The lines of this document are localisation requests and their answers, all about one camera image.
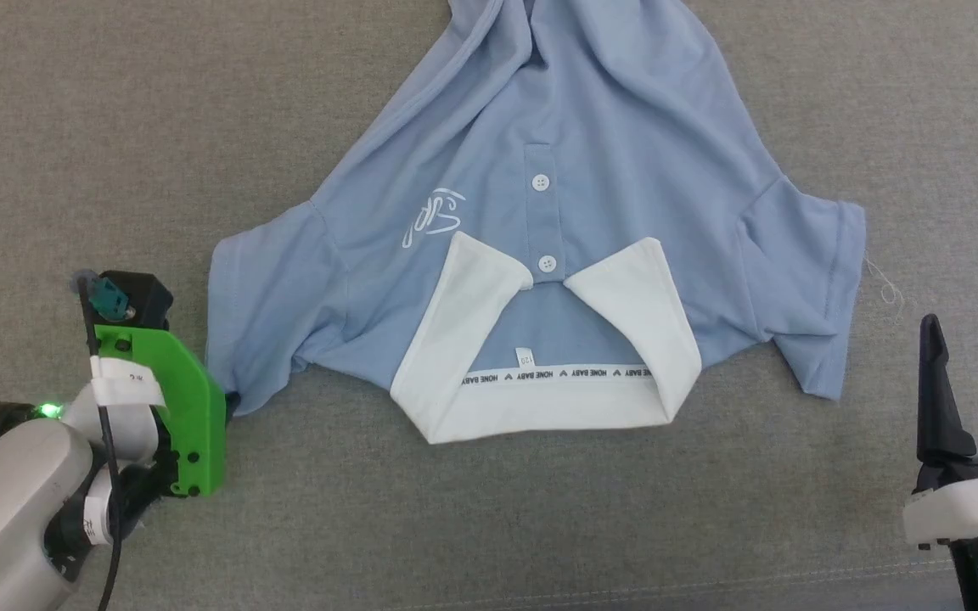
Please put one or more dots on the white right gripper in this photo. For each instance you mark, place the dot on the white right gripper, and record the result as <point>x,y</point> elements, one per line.
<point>973,509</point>

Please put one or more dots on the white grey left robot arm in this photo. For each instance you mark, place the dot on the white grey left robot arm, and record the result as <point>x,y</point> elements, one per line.
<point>5,509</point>

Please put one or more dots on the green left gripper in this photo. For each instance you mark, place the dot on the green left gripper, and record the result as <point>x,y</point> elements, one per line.
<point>192,424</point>

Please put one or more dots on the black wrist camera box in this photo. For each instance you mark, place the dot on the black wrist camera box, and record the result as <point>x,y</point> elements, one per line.
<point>145,297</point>

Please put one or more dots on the blue polo shirt white collar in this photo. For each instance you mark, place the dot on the blue polo shirt white collar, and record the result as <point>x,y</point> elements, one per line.
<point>625,127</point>

